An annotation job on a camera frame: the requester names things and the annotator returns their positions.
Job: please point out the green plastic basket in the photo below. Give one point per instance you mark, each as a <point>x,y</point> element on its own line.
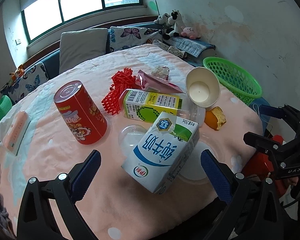
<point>236,79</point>

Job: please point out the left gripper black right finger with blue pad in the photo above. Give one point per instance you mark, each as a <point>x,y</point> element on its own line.
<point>252,210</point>

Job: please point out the white blue milk carton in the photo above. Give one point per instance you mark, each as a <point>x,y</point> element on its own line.
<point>162,152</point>

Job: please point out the clear round plastic lid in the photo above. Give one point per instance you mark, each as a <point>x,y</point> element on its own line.
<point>192,172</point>

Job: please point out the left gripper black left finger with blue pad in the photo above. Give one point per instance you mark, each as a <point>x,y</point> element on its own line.
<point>36,219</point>

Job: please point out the orange fox plush toy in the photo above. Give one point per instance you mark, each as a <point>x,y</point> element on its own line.
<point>17,74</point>

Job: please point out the clear bottle yellow green label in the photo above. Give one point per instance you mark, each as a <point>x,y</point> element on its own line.
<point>146,106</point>

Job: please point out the cow plush toy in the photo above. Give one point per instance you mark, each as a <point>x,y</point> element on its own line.
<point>175,21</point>

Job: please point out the red bag under table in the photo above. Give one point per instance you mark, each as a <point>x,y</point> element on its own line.
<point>260,167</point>

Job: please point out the orange peel piece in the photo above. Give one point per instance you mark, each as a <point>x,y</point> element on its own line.
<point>215,118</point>

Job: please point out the grey pillow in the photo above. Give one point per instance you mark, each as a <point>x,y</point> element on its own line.
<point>79,46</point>

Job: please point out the butterfly print pillow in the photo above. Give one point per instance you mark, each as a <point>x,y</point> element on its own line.
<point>31,79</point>
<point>121,38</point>

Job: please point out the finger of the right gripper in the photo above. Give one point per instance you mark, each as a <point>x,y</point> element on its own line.
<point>275,112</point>
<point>262,144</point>

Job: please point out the clear plastic dome cup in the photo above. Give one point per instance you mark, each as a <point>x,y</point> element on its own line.
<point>130,137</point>

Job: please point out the crumpled patterned cloth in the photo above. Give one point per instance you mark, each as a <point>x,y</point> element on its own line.
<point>171,49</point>

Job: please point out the patterned blue cloth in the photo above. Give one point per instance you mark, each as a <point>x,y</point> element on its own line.
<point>192,47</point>

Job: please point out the white paper cup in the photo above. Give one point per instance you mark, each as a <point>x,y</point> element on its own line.
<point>202,87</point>

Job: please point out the red cylindrical snack can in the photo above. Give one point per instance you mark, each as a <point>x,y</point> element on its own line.
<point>80,113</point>

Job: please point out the red foam fruit net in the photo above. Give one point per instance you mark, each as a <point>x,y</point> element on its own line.
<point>122,80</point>

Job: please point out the pink plush toy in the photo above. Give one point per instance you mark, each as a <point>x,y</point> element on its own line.
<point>190,33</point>

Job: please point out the window with green frame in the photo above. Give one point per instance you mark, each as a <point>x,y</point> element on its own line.
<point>42,16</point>

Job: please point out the pink blanket table cover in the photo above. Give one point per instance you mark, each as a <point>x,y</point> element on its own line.
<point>115,206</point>

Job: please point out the pink foil snack wrapper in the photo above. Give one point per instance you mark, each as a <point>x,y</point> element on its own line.
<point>155,84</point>

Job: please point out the grey plush toy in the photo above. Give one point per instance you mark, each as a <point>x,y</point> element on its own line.
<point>162,19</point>

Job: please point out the clear wrapper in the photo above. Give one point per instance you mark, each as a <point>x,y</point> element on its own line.
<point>161,72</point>

